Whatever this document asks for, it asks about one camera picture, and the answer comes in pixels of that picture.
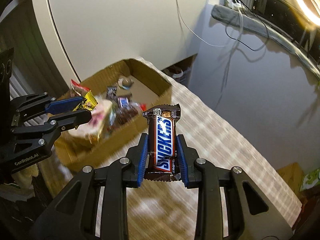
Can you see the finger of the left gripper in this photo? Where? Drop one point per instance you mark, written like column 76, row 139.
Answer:
column 55, row 124
column 65, row 104

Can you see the yellow candy packet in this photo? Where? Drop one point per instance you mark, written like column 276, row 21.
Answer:
column 89, row 102

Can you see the dark small Snickers bar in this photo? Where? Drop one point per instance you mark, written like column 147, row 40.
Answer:
column 124, row 101

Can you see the grey windowsill cushion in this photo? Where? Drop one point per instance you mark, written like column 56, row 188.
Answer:
column 255, row 26

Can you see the checkered beige tablecloth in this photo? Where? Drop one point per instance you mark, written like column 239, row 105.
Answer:
column 168, row 210

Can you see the brown cardboard box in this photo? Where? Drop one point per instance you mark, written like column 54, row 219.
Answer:
column 123, row 90

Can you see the white cabinet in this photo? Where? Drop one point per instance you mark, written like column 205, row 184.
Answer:
column 85, row 36

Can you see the clear red cake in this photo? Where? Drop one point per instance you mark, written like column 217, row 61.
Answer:
column 125, row 115

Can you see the pink white snack pouch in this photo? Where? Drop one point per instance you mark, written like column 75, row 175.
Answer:
column 91, row 131

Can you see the green cartoon bag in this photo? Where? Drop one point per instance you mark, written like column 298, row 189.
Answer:
column 310, row 180

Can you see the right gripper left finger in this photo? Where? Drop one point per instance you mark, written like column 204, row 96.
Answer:
column 93, row 204

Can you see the large Snickers bar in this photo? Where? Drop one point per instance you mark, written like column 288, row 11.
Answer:
column 162, row 145

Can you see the small black snack packet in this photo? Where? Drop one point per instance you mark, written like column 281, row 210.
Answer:
column 111, row 93

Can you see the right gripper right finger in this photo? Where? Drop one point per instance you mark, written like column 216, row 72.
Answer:
column 230, row 204

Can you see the white power strip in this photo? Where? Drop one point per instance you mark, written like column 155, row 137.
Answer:
column 234, row 5

